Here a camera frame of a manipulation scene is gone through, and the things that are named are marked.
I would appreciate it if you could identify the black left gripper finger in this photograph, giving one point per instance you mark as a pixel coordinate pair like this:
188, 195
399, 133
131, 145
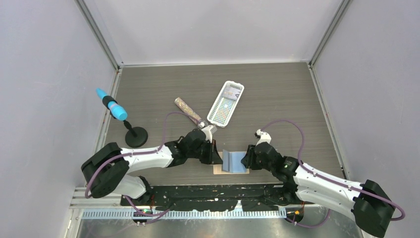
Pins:
213, 148
214, 158

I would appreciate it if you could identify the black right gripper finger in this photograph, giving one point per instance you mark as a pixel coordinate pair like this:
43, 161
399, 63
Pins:
250, 162
250, 154

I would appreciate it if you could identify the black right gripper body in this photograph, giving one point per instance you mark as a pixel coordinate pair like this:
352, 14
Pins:
264, 165

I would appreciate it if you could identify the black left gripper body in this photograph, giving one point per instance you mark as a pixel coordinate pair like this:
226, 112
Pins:
203, 153

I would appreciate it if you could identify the silver VIP credit card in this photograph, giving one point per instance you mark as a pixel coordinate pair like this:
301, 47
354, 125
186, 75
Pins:
234, 87

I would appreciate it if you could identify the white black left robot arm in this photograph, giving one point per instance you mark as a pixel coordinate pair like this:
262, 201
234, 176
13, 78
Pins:
108, 170

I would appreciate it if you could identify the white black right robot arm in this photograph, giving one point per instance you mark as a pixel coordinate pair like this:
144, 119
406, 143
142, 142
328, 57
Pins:
366, 203

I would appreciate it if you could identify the card in white basket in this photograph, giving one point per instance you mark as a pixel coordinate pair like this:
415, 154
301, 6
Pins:
231, 95

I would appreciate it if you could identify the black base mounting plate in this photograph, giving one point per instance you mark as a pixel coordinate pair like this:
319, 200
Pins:
218, 198

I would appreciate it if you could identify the white plastic mesh basket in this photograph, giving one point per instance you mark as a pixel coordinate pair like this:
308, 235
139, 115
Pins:
223, 108

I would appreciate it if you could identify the black round microphone stand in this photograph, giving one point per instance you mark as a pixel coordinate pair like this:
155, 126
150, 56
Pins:
136, 136

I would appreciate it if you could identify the blue microphone on stand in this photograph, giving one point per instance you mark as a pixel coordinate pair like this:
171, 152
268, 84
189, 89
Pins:
116, 110

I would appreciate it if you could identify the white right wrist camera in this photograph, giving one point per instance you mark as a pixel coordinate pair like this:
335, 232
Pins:
262, 136

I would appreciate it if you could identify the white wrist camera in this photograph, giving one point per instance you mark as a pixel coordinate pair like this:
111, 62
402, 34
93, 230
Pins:
262, 136
208, 130

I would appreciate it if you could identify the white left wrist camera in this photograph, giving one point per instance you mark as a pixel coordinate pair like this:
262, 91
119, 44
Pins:
208, 130

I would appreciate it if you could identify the glitter handle microphone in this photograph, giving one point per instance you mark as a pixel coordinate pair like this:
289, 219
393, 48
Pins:
199, 121

